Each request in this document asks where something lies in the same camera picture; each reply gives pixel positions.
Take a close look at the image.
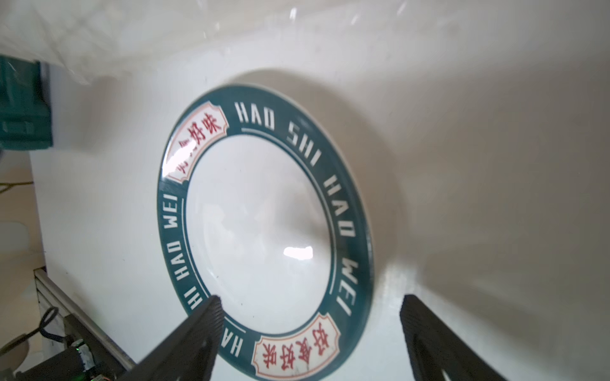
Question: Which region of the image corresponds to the green plastic tool case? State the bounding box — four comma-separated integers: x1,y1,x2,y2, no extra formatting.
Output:
1,57,53,151

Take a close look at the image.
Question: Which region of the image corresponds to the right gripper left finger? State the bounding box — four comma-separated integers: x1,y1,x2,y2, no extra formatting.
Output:
121,295,224,381

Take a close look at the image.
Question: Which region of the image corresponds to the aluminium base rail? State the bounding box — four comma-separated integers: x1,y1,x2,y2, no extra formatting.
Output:
33,267,136,380

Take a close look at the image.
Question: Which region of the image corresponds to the green rimmed white plate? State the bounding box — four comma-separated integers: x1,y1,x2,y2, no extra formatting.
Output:
157,84,374,380

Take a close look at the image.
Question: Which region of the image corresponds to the clear plastic wrap sheet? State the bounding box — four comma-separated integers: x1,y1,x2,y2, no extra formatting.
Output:
1,1,341,84

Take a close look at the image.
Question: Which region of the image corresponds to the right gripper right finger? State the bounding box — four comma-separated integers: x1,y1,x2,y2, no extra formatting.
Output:
400,295,503,381

